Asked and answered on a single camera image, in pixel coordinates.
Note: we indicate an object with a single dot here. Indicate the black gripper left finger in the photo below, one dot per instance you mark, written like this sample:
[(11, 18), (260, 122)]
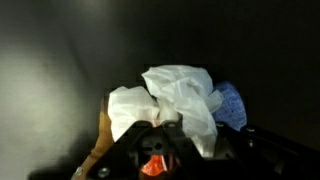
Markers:
[(136, 147)]

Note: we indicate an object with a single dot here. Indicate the blue cloth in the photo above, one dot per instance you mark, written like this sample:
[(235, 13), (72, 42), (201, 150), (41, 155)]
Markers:
[(232, 111)]

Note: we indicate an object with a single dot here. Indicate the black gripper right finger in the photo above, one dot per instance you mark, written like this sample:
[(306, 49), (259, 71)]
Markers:
[(254, 153)]

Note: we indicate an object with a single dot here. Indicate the brown toy moose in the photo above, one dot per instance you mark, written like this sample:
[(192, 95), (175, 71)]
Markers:
[(103, 143)]

